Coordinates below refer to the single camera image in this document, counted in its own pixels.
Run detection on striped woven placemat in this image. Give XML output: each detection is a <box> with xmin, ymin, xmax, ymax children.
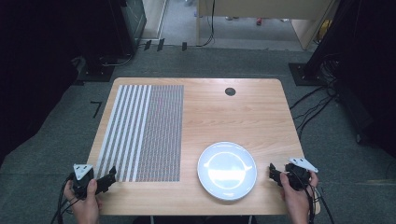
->
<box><xmin>93</xmin><ymin>84</ymin><xmax>185</xmax><ymax>183</ymax></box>

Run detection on person's left hand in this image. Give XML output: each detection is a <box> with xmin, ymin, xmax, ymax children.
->
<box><xmin>64</xmin><ymin>179</ymin><xmax>103</xmax><ymax>219</ymax></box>

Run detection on black hanging cable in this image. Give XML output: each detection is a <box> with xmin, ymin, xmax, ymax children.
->
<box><xmin>195</xmin><ymin>0</ymin><xmax>217</xmax><ymax>49</ymax></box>

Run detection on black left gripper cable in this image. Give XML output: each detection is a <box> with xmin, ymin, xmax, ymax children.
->
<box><xmin>50</xmin><ymin>173</ymin><xmax>77</xmax><ymax>224</ymax></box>

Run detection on black floor tape strips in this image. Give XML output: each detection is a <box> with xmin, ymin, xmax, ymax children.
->
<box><xmin>143</xmin><ymin>37</ymin><xmax>189</xmax><ymax>52</ymax></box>

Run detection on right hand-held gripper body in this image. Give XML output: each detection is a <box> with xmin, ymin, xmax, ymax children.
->
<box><xmin>284</xmin><ymin>157</ymin><xmax>319</xmax><ymax>191</ymax></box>

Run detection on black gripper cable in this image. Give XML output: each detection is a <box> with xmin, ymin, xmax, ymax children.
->
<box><xmin>303</xmin><ymin>181</ymin><xmax>336</xmax><ymax>224</ymax></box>
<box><xmin>50</xmin><ymin>173</ymin><xmax>77</xmax><ymax>224</ymax></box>

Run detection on person's right hand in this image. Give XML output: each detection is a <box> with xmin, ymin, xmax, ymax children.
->
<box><xmin>279</xmin><ymin>171</ymin><xmax>320</xmax><ymax>217</ymax></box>

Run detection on black floor cables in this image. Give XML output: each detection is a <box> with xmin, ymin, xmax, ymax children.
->
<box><xmin>289</xmin><ymin>54</ymin><xmax>342</xmax><ymax>141</ymax></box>

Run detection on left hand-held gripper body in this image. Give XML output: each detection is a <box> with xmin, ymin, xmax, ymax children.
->
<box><xmin>72</xmin><ymin>163</ymin><xmax>95</xmax><ymax>201</ymax></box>

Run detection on white round plate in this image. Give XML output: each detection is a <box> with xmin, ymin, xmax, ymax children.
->
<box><xmin>196</xmin><ymin>141</ymin><xmax>259</xmax><ymax>202</ymax></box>

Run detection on light wooden desk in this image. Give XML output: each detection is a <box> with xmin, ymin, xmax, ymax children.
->
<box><xmin>195</xmin><ymin>0</ymin><xmax>339</xmax><ymax>51</ymax></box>

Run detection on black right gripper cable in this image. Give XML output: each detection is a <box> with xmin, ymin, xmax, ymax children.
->
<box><xmin>303</xmin><ymin>181</ymin><xmax>336</xmax><ymax>224</ymax></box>

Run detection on black stand base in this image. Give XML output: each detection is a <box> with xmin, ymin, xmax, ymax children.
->
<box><xmin>288</xmin><ymin>62</ymin><xmax>326</xmax><ymax>87</ymax></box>
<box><xmin>77</xmin><ymin>55</ymin><xmax>117</xmax><ymax>83</ymax></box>

